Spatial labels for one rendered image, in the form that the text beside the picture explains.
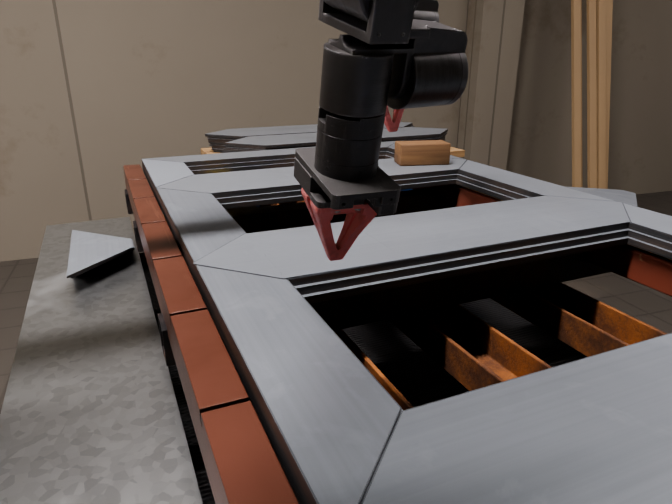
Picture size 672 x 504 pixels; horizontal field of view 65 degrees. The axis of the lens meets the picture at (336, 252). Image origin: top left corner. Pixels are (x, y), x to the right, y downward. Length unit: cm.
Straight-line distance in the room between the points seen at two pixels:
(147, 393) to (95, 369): 11
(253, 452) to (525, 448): 19
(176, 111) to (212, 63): 34
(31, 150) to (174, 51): 94
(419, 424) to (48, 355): 62
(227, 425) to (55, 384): 42
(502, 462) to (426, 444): 5
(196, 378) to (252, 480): 13
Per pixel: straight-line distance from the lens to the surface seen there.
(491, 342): 80
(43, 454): 70
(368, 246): 72
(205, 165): 136
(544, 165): 436
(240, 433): 42
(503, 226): 84
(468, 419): 41
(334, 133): 45
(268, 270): 64
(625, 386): 49
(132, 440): 68
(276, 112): 334
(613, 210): 100
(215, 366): 50
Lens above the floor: 109
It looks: 20 degrees down
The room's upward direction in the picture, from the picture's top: straight up
